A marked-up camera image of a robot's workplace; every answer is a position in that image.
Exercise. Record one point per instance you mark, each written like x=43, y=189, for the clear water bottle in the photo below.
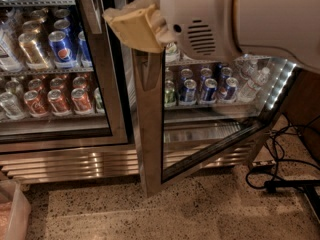
x=249, y=67
x=250, y=89

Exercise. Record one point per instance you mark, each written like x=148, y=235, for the clear water bottle back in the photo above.
x=249, y=67

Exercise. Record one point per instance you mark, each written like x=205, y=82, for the red cola can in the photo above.
x=81, y=100
x=58, y=102
x=36, y=103

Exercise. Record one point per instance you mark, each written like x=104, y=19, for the green soda can right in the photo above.
x=169, y=98

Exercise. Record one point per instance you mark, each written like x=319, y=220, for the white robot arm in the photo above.
x=288, y=29

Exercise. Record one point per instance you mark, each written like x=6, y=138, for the blue Pepsi can lower right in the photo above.
x=227, y=92

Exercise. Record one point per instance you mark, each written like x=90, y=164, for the red cola can right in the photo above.
x=81, y=100

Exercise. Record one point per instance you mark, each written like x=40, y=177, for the white green soda can middle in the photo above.
x=172, y=52

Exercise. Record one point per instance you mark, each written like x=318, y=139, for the blue Pepsi can front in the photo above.
x=65, y=53

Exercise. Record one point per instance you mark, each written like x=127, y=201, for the translucent plastic bin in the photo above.
x=14, y=211

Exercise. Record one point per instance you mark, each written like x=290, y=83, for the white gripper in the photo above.
x=196, y=15

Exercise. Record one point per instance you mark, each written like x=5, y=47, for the gold soda can front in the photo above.
x=36, y=54

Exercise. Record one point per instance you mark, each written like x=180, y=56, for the red cola can middle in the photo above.
x=58, y=102

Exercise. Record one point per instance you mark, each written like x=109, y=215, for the silver diet cola can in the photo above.
x=12, y=106

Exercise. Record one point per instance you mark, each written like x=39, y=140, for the red cola can left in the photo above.
x=36, y=103

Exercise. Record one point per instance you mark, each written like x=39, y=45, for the steel fridge bottom grille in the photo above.
x=108, y=161

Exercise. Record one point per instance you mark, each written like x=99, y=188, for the blue pepsi can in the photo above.
x=227, y=92
x=65, y=53
x=208, y=91
x=188, y=92

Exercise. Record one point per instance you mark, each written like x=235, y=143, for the blue Pepsi can lower middle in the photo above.
x=208, y=91

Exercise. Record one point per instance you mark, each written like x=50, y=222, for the clear water bottle front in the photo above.
x=250, y=89

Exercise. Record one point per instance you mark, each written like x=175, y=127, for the glass fridge door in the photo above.
x=82, y=21
x=222, y=125

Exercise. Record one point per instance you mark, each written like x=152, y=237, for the blue Pepsi can lower left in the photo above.
x=188, y=92

